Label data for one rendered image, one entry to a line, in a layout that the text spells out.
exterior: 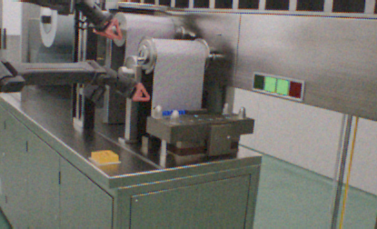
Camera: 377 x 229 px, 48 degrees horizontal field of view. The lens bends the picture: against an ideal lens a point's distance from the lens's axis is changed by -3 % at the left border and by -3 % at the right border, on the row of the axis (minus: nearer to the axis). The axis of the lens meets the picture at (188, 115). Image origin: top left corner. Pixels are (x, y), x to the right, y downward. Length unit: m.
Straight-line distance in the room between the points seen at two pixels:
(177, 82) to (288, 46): 0.45
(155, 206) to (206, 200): 0.22
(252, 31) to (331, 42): 0.37
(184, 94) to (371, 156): 2.66
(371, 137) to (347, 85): 2.71
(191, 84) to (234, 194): 0.46
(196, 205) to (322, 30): 0.75
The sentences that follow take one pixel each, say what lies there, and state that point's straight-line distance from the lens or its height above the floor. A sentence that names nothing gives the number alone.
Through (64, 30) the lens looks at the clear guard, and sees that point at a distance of 2.58.
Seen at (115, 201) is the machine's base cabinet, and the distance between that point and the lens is 1.40.
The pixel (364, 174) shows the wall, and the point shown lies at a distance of 4.19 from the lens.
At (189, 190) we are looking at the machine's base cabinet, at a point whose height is 0.81.
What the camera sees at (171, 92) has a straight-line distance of 1.70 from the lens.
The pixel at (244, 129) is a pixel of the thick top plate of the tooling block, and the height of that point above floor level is 0.99.
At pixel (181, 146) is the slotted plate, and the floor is 0.95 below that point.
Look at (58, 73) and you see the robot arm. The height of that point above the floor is 1.21.
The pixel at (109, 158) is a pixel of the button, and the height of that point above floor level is 0.92.
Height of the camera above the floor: 1.36
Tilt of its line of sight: 11 degrees down
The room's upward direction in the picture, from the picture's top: 5 degrees clockwise
